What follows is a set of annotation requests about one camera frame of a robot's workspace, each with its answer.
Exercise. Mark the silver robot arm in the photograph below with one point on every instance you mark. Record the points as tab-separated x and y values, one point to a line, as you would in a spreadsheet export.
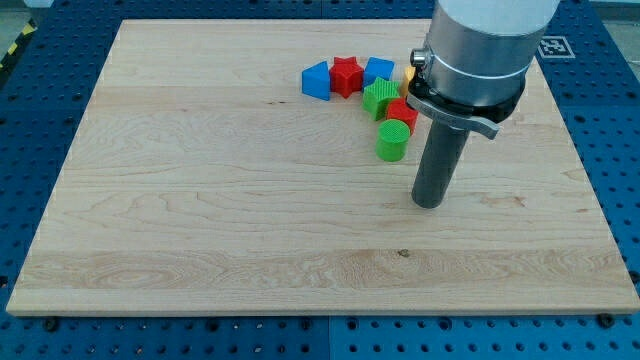
471	69

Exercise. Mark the red hexagon block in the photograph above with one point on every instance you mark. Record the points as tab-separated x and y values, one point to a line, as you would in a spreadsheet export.
399	110

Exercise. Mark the green cylinder block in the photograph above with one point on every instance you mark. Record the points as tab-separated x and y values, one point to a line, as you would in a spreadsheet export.
392	140

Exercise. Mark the blue triangle block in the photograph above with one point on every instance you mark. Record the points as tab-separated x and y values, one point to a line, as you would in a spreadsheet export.
315	81

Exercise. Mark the green star block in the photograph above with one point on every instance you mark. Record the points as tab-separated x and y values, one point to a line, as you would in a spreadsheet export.
377	96

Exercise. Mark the red star block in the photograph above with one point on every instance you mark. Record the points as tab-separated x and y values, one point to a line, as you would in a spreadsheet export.
346	76

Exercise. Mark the wooden board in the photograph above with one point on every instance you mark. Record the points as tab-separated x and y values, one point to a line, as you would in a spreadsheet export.
202	182

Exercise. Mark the blue cube block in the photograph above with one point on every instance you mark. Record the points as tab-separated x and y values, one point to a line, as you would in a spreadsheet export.
377	68

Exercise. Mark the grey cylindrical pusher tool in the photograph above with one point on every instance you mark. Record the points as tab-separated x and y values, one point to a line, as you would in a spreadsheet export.
442	151

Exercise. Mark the yellow block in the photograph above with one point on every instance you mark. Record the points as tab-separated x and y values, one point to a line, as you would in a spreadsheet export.
408	75

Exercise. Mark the fiducial marker tag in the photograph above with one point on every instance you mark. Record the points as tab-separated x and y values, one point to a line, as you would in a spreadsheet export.
555	47

